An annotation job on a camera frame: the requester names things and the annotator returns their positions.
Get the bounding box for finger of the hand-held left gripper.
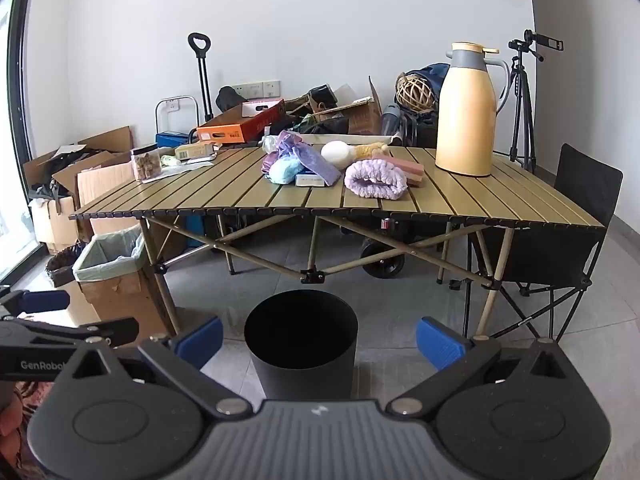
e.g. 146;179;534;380
0;287;71;319
25;317;140;346

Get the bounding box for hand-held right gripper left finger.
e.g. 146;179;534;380
52;316;253;421

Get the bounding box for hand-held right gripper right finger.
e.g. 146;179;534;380
387;316;586;420

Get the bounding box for black round trash bin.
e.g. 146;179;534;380
244;290;360;401

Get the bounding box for purple fluffy headband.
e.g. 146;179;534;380
344;159;409;202

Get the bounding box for pink layered sponge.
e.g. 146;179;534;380
387;156;426;190

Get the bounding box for light blue fluffy cloth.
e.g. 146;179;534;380
267;154;303;185

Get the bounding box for yellow plush toy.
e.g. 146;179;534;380
350;141;393;163

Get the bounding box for white foam ball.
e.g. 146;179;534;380
320;140;353;170

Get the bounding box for purple satin cloth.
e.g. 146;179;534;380
262;130;311;176

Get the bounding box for dark woven basket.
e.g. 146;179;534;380
46;242;88;288

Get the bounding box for person's patterned clothing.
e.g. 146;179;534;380
0;379;63;480

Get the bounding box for cardboard box with plastic liner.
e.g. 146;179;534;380
72;225;173;338

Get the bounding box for blue storage box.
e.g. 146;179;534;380
187;215;221;248

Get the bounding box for corrugated cardboard box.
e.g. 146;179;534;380
52;152;138;241

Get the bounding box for dark clothes pile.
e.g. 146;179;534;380
29;146;101;201

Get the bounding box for olive folding camping table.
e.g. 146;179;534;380
68;142;610;338

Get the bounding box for clear jar with black lid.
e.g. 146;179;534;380
131;144;163;182

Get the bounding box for white paper sheet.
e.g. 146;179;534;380
160;152;218;176

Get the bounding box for large open cardboard box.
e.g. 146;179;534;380
22;125;135;196

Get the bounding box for small beige box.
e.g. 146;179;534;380
173;141;216;162

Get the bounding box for blue cardboard box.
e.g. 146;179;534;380
156;131;193;148

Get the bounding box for black folding chair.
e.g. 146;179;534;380
450;142;624;343

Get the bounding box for black suitcase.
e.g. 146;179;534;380
400;110;441;150

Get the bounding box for orange cardboard box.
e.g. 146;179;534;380
196;99;286;145

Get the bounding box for yellow thermos jug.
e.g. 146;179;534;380
434;41;511;177

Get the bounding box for blue water bottle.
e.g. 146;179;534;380
381;105;403;138

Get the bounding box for brown cardboard box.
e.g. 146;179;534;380
312;76;383;136

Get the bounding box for black plastic bag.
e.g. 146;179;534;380
300;116;348;135

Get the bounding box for woven rattan ball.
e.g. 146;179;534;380
396;72;437;111

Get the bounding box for blue fabric bag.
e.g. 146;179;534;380
402;63;451;111

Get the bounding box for white metal frame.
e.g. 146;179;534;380
155;96;198;136

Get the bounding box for black trolley handle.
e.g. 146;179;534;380
188;32;215;123

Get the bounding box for black camera tripod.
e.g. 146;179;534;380
507;29;565;173

